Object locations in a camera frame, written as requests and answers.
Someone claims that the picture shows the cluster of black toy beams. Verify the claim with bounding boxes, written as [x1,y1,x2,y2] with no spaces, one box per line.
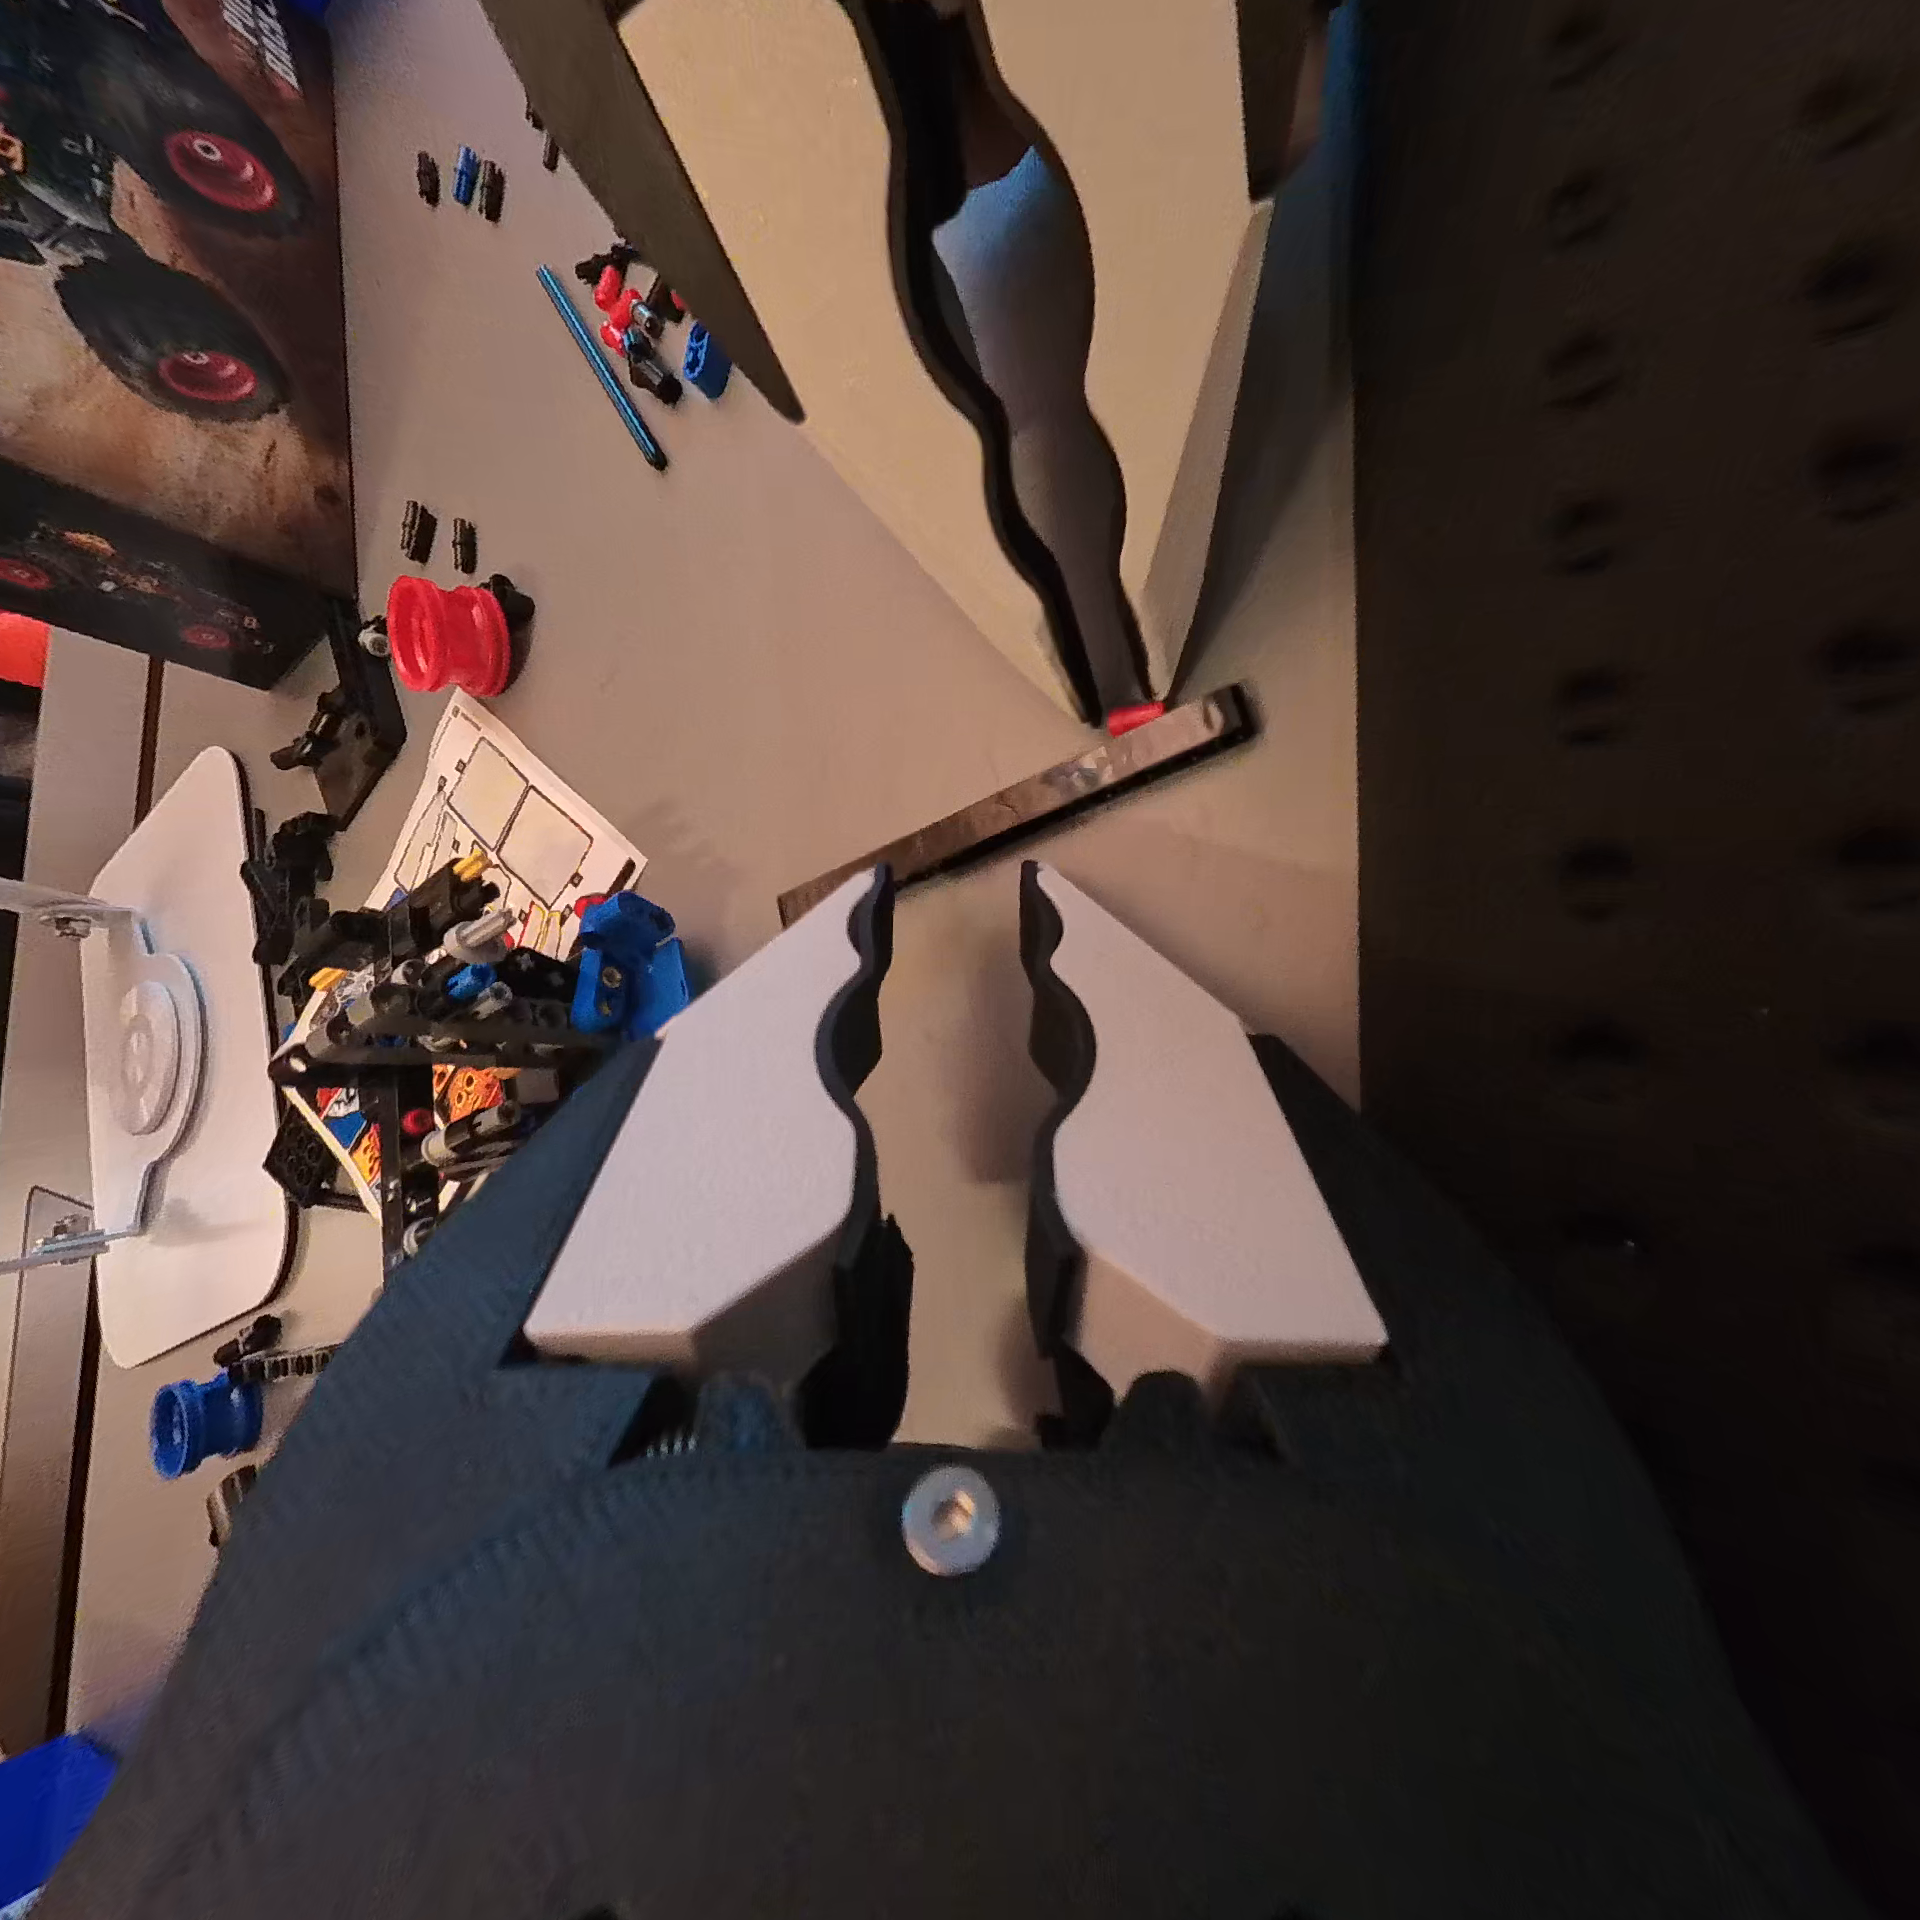
[239,808,335,963]

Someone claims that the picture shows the partly built toy truck chassis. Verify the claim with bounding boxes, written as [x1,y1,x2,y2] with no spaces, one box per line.
[267,854,694,1278]

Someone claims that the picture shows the blue plastic object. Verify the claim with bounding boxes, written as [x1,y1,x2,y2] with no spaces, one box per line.
[0,1738,126,1883]

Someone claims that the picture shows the long black holed beam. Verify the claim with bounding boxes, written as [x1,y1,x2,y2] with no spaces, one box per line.
[777,681,1260,929]

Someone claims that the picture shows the thin dark axle rod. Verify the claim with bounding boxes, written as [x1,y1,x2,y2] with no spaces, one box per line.
[537,266,670,474]

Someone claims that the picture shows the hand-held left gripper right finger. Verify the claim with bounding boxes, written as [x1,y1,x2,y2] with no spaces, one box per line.
[1017,862,1389,1373]

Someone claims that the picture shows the printed sticker sheet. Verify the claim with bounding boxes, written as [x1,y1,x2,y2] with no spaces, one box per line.
[286,690,650,1216]

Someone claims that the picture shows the pile of red black pins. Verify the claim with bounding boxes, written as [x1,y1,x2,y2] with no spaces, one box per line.
[575,241,694,408]

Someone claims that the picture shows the black toy link pieces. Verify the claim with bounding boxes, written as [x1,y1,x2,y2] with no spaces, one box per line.
[214,1315,340,1385]

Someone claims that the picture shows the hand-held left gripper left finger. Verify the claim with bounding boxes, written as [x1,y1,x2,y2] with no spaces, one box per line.
[521,862,902,1366]

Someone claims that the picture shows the toy truck set box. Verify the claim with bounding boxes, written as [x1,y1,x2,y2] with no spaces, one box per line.
[0,0,361,693]

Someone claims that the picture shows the grey desk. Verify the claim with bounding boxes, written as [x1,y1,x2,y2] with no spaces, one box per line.
[46,0,1367,1742]

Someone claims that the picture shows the red wheel hub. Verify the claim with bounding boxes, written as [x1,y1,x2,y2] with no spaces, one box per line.
[383,574,516,696]

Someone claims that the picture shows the white instruction stand base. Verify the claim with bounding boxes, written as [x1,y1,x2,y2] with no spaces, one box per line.
[0,747,305,1370]

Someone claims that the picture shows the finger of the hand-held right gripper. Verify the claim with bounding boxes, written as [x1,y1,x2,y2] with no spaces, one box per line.
[971,0,1278,704]
[617,0,1113,724]

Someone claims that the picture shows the black toy panel piece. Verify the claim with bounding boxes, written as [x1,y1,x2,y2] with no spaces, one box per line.
[275,609,407,825]

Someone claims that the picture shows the blue wheel hub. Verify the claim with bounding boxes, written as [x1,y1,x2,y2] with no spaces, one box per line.
[151,1372,265,1480]

